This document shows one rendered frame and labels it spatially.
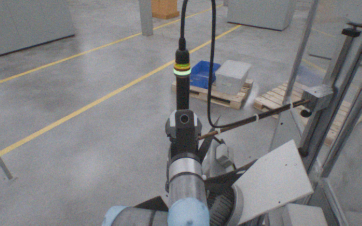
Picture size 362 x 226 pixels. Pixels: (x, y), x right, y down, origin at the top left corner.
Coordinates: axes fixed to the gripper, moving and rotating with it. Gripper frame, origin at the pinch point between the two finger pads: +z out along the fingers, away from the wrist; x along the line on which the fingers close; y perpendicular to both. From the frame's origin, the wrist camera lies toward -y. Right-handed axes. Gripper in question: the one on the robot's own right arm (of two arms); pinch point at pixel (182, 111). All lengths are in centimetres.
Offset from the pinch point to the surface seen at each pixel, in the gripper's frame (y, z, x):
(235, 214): 49, -3, 21
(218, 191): 21.1, -12.6, 10.4
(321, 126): 27, 25, 64
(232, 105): 156, 239, 86
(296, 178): 30, -2, 42
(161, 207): 56, 5, -9
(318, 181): 67, 26, 76
